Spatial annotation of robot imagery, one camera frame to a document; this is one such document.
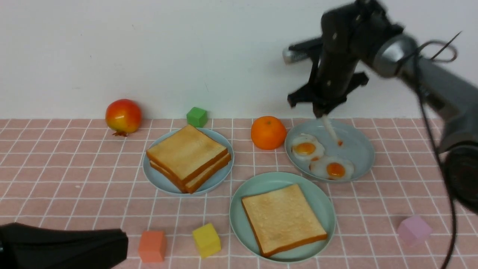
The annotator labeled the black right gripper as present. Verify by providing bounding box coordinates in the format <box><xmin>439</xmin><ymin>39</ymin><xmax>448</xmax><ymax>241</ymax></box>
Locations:
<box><xmin>287</xmin><ymin>7</ymin><xmax>370</xmax><ymax>118</ymax></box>

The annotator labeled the fried egg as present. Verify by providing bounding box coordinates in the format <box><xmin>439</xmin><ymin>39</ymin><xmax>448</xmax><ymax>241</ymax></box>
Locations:
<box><xmin>291</xmin><ymin>133</ymin><xmax>325</xmax><ymax>162</ymax></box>
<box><xmin>309</xmin><ymin>155</ymin><xmax>355</xmax><ymax>180</ymax></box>
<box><xmin>322</xmin><ymin>114</ymin><xmax>343</xmax><ymax>147</ymax></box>

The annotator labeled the toast slice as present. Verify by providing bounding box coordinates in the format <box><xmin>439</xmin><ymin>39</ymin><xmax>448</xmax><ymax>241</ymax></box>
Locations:
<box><xmin>241</xmin><ymin>184</ymin><xmax>328</xmax><ymax>258</ymax></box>
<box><xmin>146</xmin><ymin>125</ymin><xmax>229</xmax><ymax>183</ymax></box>
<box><xmin>149</xmin><ymin>153</ymin><xmax>232</xmax><ymax>194</ymax></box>

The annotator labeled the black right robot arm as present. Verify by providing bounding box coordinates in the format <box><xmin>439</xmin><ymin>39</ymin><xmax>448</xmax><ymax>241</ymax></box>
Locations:
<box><xmin>282</xmin><ymin>0</ymin><xmax>478</xmax><ymax>213</ymax></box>

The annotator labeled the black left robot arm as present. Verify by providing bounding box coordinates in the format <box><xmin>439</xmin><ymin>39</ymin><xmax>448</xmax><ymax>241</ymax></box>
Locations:
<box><xmin>0</xmin><ymin>222</ymin><xmax>129</xmax><ymax>269</ymax></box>

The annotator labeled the teal sandwich plate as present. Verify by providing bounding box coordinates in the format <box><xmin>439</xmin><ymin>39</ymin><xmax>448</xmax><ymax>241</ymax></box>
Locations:
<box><xmin>229</xmin><ymin>172</ymin><xmax>336</xmax><ymax>263</ymax></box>

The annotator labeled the grey egg plate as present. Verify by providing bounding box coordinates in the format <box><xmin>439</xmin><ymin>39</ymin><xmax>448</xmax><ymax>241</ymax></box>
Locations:
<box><xmin>285</xmin><ymin>119</ymin><xmax>375</xmax><ymax>183</ymax></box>

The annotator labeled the orange tangerine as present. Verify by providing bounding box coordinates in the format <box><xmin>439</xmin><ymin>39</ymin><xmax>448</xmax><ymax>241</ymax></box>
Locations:
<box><xmin>251</xmin><ymin>116</ymin><xmax>287</xmax><ymax>150</ymax></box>

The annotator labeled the green cube block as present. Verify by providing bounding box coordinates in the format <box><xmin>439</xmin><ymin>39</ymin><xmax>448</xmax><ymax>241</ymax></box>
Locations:
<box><xmin>186</xmin><ymin>107</ymin><xmax>208</xmax><ymax>128</ymax></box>

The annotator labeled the pink cube block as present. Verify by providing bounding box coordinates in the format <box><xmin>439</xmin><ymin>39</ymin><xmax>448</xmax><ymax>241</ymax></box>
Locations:
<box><xmin>397</xmin><ymin>215</ymin><xmax>432</xmax><ymax>246</ymax></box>

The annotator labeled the blue-grey bread plate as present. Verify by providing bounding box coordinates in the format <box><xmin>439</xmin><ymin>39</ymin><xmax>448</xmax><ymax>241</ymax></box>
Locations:
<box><xmin>142</xmin><ymin>128</ymin><xmax>235</xmax><ymax>197</ymax></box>

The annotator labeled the red yellow pomegranate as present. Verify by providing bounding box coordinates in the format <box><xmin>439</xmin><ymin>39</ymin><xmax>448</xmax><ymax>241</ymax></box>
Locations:
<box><xmin>105</xmin><ymin>99</ymin><xmax>142</xmax><ymax>137</ymax></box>

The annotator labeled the yellow cube block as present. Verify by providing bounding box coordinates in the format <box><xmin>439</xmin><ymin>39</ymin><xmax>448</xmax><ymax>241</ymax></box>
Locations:
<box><xmin>192</xmin><ymin>223</ymin><xmax>222</xmax><ymax>259</ymax></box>

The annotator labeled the orange cube block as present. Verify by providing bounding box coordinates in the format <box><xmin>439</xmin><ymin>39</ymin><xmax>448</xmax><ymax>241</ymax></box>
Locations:
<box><xmin>138</xmin><ymin>230</ymin><xmax>167</xmax><ymax>263</ymax></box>

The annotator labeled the pink checkered tablecloth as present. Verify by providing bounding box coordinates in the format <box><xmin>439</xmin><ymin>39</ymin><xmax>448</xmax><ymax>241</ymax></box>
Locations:
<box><xmin>0</xmin><ymin>118</ymin><xmax>451</xmax><ymax>269</ymax></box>

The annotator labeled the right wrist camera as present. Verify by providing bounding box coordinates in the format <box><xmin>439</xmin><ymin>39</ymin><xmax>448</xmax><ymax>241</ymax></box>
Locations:
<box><xmin>282</xmin><ymin>37</ymin><xmax>323</xmax><ymax>64</ymax></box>

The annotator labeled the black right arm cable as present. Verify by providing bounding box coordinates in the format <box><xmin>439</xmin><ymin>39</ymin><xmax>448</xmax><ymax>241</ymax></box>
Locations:
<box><xmin>396</xmin><ymin>32</ymin><xmax>463</xmax><ymax>269</ymax></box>

